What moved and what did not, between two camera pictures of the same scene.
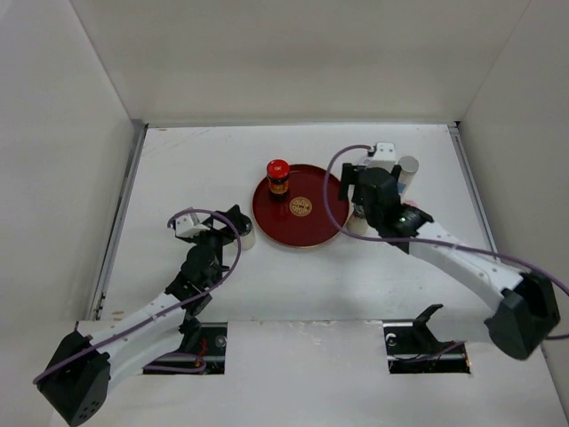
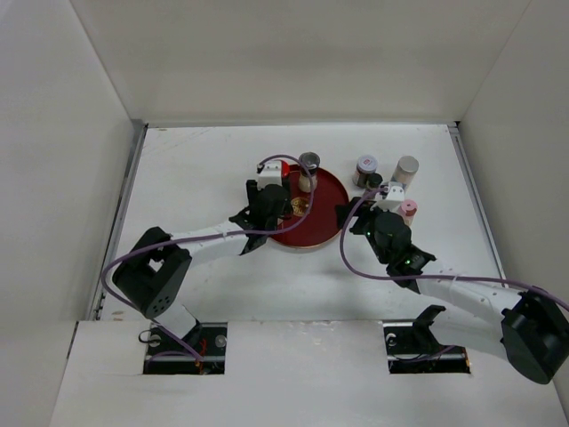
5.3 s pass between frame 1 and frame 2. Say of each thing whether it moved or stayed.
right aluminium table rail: stayed
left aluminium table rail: stayed
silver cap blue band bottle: stayed
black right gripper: moved
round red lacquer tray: stayed
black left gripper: moved
